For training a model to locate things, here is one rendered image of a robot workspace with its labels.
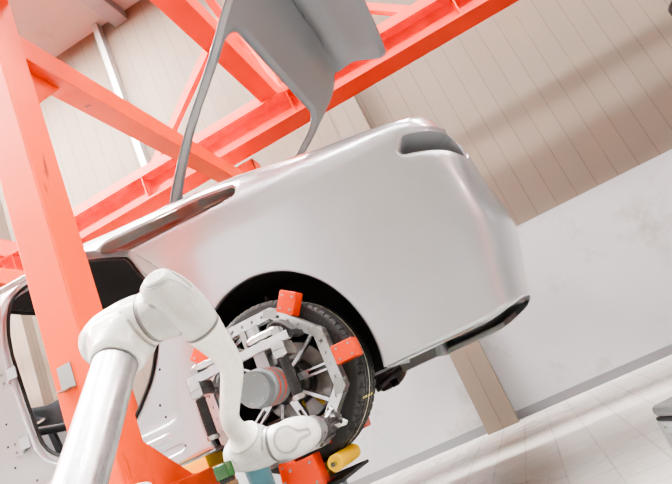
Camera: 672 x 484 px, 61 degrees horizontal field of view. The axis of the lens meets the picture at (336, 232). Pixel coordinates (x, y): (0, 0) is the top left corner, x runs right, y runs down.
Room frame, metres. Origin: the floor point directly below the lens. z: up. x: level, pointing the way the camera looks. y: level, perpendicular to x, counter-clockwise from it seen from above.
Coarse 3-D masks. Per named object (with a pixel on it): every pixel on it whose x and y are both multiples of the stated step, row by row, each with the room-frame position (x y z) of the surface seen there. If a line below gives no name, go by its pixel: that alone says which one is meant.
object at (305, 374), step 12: (312, 336) 2.23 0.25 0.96; (240, 348) 2.31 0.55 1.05; (300, 348) 2.24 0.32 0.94; (252, 360) 2.49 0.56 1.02; (300, 372) 2.25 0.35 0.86; (300, 384) 2.25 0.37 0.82; (288, 396) 2.31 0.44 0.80; (312, 396) 2.25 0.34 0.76; (324, 396) 2.24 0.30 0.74; (240, 408) 2.39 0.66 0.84; (252, 408) 2.49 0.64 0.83; (264, 408) 2.29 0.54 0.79; (300, 408) 2.26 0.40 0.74; (252, 420) 2.43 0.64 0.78; (264, 420) 2.29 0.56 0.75
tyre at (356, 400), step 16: (272, 304) 2.23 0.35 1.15; (304, 304) 2.21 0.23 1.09; (240, 320) 2.26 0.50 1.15; (320, 320) 2.19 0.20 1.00; (336, 320) 2.22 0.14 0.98; (336, 336) 2.19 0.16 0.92; (352, 336) 2.25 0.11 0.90; (368, 352) 2.38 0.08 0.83; (352, 368) 2.19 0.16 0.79; (368, 368) 2.30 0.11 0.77; (352, 384) 2.19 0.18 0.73; (368, 384) 2.28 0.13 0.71; (352, 400) 2.20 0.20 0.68; (352, 416) 2.20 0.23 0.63; (368, 416) 2.40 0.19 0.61; (336, 432) 2.22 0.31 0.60; (352, 432) 2.24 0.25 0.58; (320, 448) 2.23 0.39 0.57; (336, 448) 2.23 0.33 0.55
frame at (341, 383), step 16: (256, 320) 2.16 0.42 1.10; (272, 320) 2.20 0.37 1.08; (288, 320) 2.18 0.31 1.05; (304, 320) 2.16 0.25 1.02; (320, 336) 2.11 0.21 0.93; (320, 352) 2.12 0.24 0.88; (336, 368) 2.11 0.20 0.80; (336, 384) 2.11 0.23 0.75; (208, 400) 2.22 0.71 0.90; (336, 400) 2.12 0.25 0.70; (224, 432) 2.21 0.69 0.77
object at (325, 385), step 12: (312, 348) 2.39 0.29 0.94; (276, 360) 2.43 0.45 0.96; (300, 360) 2.41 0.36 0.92; (312, 360) 2.40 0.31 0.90; (312, 372) 2.40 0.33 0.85; (324, 372) 2.39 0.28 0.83; (312, 384) 2.40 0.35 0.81; (324, 384) 2.40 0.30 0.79; (276, 408) 2.44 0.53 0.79; (288, 408) 2.43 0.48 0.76; (312, 408) 2.41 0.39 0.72; (324, 408) 2.42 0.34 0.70
